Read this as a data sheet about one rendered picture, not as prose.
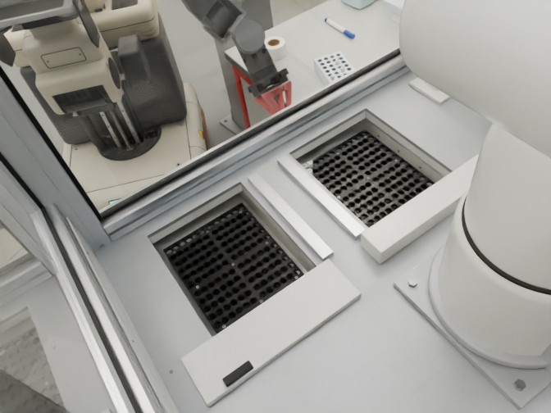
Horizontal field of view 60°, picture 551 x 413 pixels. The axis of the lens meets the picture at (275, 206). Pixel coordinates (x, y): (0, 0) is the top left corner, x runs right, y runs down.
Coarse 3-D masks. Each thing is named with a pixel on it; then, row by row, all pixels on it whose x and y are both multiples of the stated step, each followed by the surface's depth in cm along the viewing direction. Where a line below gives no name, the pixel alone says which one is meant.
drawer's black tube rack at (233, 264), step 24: (240, 216) 93; (216, 240) 89; (240, 240) 88; (264, 240) 87; (192, 264) 86; (216, 264) 86; (240, 264) 85; (264, 264) 84; (288, 264) 84; (192, 288) 83; (216, 288) 82; (240, 288) 82; (264, 288) 81; (216, 312) 80; (240, 312) 82
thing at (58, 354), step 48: (0, 192) 51; (0, 240) 39; (48, 240) 61; (0, 288) 32; (48, 288) 46; (0, 336) 28; (48, 336) 37; (96, 336) 54; (0, 384) 24; (48, 384) 30; (96, 384) 42
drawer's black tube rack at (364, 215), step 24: (360, 144) 104; (384, 144) 99; (336, 168) 96; (360, 168) 100; (384, 168) 95; (336, 192) 97; (360, 192) 92; (384, 192) 91; (408, 192) 90; (360, 216) 88; (384, 216) 91
